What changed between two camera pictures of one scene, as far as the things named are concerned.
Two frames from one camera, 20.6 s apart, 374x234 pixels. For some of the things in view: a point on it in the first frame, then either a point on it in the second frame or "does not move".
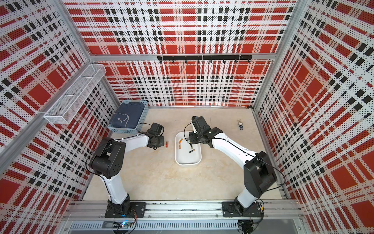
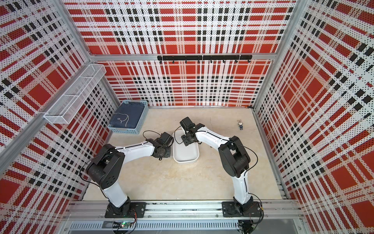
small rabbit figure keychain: x=240 y=123 does not move
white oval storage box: x=184 y=154 does not move
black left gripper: x=161 y=144 → x=168 y=154
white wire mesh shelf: x=64 y=107 does not move
